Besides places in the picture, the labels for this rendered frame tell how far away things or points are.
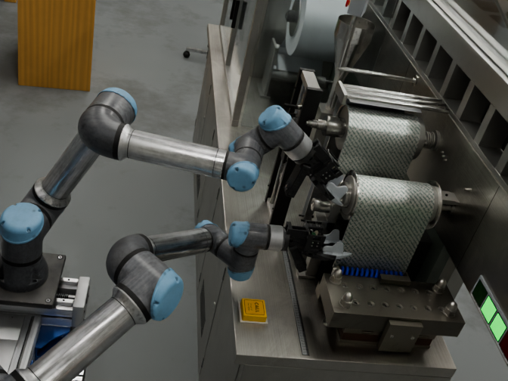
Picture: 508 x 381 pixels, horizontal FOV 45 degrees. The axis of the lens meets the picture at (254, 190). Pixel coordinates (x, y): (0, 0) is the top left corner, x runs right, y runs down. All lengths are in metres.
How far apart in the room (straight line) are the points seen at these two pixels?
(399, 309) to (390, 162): 0.47
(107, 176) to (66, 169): 2.06
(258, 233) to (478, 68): 0.81
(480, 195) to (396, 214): 0.23
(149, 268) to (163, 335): 1.48
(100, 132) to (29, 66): 3.21
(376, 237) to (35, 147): 2.71
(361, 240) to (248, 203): 0.57
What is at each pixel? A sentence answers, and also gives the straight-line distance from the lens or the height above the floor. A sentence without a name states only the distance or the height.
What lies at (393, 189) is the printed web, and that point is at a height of 1.31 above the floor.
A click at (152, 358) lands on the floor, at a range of 2.87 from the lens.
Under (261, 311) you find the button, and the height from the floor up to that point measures 0.92.
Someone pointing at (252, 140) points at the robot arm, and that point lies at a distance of 1.64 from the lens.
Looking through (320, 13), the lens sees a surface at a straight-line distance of 2.61.
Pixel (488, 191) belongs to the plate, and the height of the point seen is 1.40.
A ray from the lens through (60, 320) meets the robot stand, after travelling 2.04.
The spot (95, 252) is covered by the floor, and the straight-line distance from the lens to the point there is 3.34.
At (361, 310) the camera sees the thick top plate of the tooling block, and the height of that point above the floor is 1.03.
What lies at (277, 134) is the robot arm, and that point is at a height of 1.45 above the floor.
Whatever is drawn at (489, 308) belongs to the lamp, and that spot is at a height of 1.19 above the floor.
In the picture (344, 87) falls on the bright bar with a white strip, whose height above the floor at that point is 1.45.
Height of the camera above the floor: 2.20
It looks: 33 degrees down
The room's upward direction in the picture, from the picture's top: 14 degrees clockwise
